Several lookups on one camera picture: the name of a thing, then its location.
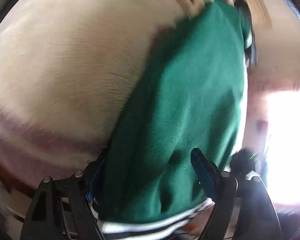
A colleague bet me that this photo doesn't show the green white varsity jacket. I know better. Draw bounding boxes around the green white varsity jacket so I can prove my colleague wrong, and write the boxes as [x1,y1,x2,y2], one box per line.
[89,0,251,239]

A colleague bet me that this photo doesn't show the purple floral bed blanket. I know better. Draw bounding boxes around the purple floral bed blanket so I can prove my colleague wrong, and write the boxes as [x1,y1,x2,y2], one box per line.
[0,0,216,188]

